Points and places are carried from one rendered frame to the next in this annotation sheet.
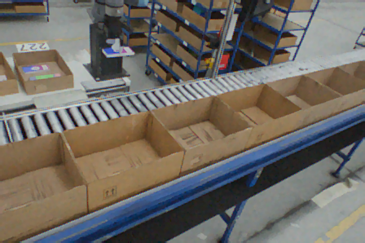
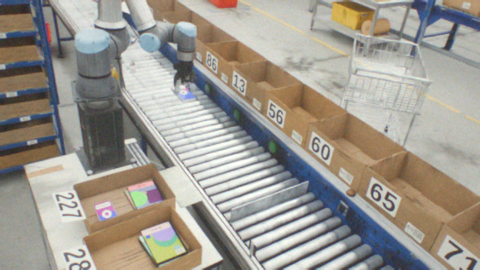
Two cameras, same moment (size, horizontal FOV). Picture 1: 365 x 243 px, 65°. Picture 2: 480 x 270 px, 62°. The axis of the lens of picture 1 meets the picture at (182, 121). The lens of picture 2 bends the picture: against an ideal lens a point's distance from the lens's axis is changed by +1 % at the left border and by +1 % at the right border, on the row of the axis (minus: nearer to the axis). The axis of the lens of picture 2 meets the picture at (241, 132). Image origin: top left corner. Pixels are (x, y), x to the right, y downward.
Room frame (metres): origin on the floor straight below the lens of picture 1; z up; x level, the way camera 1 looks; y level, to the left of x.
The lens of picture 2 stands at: (0.98, 2.26, 2.08)
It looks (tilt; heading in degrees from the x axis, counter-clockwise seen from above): 32 degrees down; 276
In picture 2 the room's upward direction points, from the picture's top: 6 degrees clockwise
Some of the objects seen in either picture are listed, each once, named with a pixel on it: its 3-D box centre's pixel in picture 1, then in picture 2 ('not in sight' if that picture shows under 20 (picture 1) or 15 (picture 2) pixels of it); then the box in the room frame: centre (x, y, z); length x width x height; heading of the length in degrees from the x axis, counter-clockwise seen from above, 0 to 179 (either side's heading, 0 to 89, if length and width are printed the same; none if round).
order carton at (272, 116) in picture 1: (255, 115); (233, 63); (1.35, -0.38, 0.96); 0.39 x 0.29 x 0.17; 131
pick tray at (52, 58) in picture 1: (42, 70); (125, 198); (1.61, 0.97, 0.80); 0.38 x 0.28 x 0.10; 41
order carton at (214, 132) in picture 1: (199, 132); (265, 86); (1.09, -0.09, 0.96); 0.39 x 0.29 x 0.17; 131
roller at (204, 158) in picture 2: (109, 128); (221, 154); (1.27, 0.41, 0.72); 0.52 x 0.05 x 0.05; 41
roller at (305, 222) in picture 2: not in sight; (290, 228); (0.84, 0.90, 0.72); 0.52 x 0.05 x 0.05; 41
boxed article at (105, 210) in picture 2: (36, 69); (106, 214); (1.66, 1.05, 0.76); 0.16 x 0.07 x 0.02; 131
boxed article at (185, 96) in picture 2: (118, 51); (183, 93); (1.49, 0.43, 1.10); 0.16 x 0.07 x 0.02; 130
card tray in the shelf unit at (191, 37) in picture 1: (202, 37); (9, 74); (2.85, -0.02, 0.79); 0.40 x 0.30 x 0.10; 42
